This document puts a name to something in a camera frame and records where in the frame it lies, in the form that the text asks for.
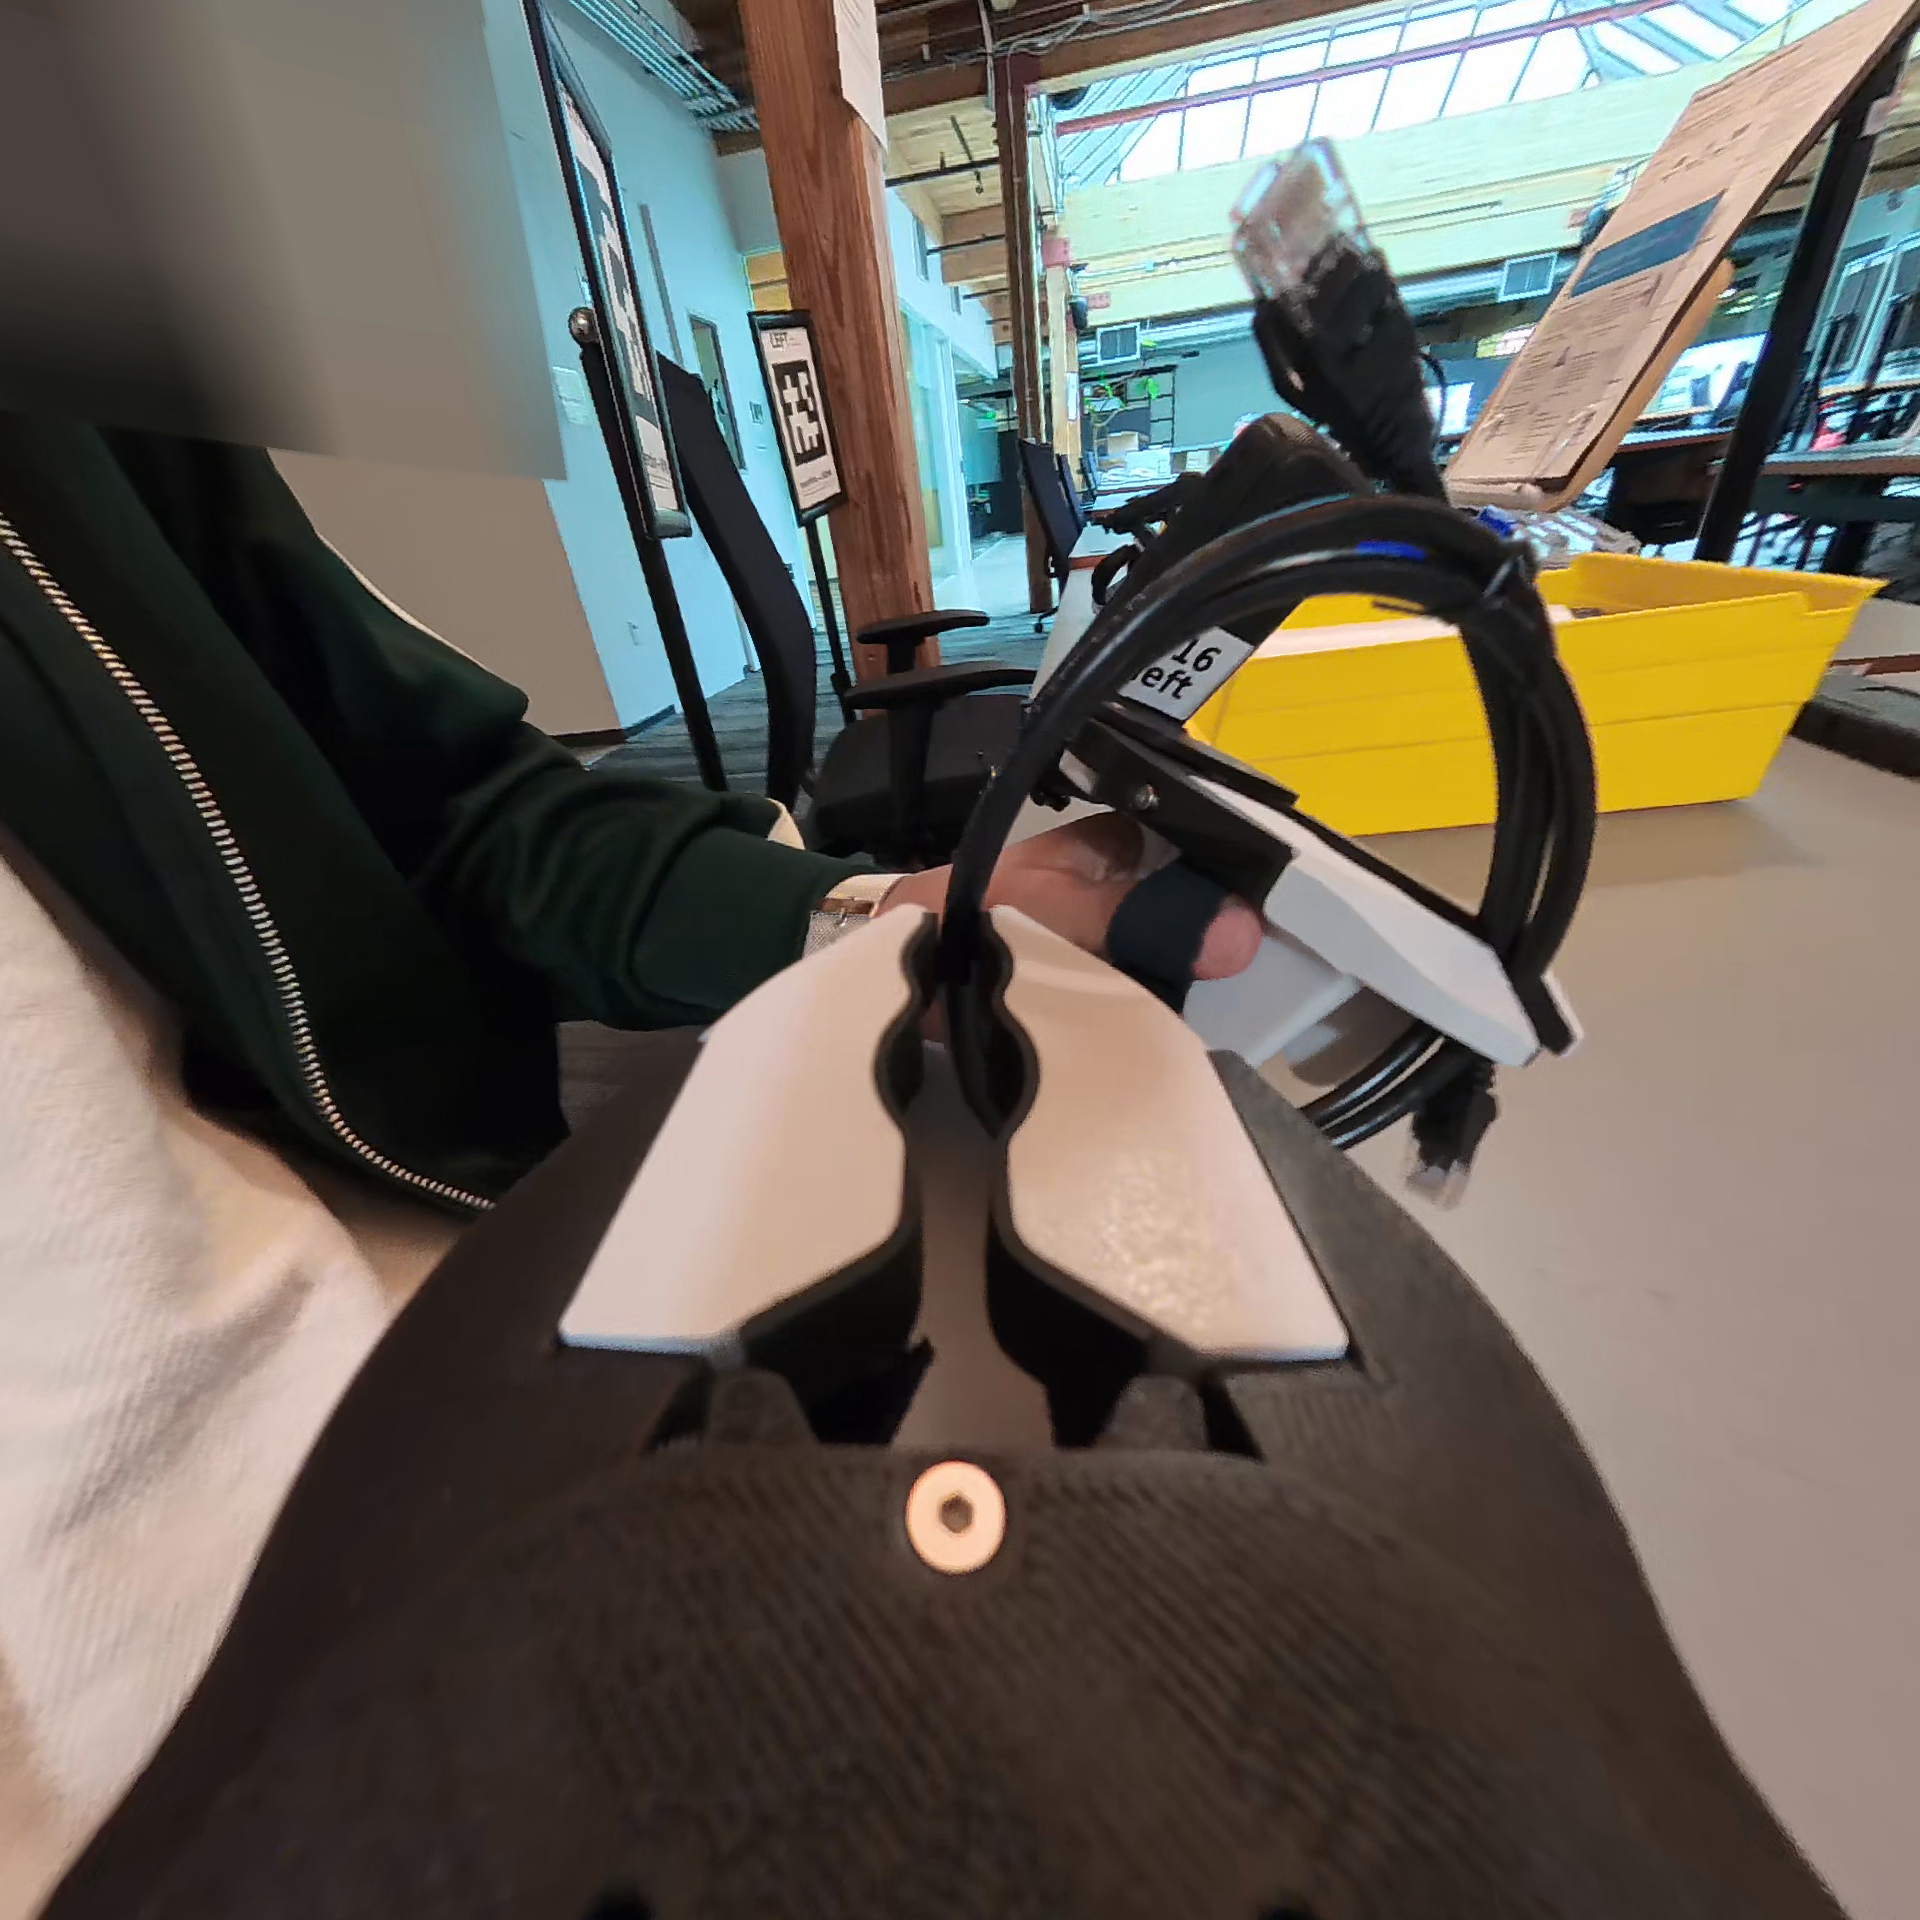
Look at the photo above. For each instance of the black office chair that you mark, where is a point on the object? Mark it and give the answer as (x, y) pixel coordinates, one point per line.
(735, 570)

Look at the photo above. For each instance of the yellow plastic bin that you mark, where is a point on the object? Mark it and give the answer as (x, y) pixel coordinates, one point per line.
(1651, 705)

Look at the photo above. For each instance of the large framed marker poster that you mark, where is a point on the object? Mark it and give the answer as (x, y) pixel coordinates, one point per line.
(608, 255)

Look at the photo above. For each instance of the white paper notice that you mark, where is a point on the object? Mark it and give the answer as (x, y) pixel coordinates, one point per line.
(860, 60)

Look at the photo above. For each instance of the grey desk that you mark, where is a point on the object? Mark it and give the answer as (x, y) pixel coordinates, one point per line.
(1723, 1230)

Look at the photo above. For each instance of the person's left hand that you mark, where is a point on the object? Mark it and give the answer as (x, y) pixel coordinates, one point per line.
(1050, 886)

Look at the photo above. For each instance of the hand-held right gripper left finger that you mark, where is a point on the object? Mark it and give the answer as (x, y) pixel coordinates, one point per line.
(749, 1185)

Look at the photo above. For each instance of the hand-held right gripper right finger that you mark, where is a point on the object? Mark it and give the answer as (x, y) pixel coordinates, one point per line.
(1170, 1200)

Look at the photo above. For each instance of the skylight window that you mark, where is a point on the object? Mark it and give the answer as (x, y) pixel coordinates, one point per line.
(1349, 89)

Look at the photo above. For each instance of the black flat box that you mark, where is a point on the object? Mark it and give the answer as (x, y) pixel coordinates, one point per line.
(1867, 728)

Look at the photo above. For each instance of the person's left forearm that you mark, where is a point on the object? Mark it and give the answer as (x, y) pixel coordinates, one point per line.
(645, 902)

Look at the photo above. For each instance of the printed cardboard sheet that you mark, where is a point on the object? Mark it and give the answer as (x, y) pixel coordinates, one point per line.
(1651, 270)

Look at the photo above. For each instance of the black pole stand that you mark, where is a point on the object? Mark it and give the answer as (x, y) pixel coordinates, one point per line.
(1786, 346)

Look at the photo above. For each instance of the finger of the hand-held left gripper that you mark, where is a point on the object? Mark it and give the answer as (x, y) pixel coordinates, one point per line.
(1394, 938)
(1276, 1009)

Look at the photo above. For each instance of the wooden post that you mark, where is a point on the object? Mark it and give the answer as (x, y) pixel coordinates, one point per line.
(839, 375)

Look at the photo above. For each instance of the small marker poster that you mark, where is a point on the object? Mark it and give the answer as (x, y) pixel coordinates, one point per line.
(801, 422)

